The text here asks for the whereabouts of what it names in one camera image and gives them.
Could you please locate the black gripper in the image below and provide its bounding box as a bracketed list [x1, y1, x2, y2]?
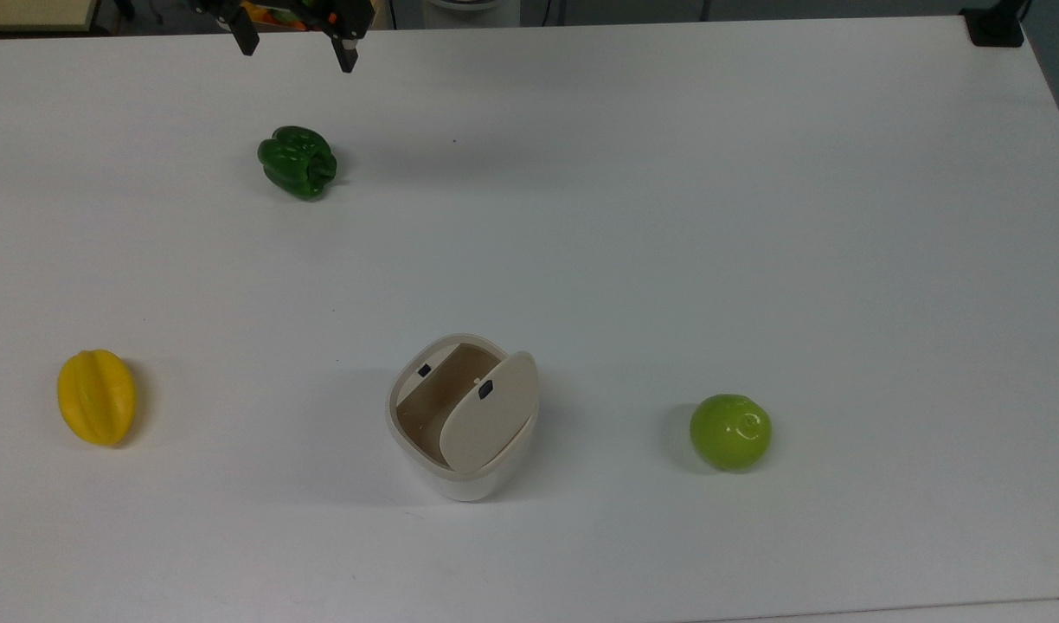
[190, 0, 375, 74]

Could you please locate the cream garbage bin lid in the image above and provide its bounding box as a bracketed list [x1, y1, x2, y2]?
[439, 350, 540, 474]

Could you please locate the cream garbage bin body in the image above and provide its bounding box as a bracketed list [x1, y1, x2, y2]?
[385, 333, 541, 503]

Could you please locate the orange yellow background object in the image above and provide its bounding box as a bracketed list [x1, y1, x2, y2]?
[241, 0, 311, 32]

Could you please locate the green bell pepper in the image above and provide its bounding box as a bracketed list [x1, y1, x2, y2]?
[257, 125, 338, 201]

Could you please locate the beige wooden board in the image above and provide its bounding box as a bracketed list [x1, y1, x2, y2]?
[0, 0, 99, 34]

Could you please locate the yellow starfruit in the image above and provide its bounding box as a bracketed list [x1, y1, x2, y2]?
[57, 349, 138, 447]

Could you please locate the green apple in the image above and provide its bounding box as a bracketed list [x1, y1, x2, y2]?
[689, 394, 773, 472]

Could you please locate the black stand base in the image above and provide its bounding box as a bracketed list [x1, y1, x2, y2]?
[960, 0, 1029, 48]

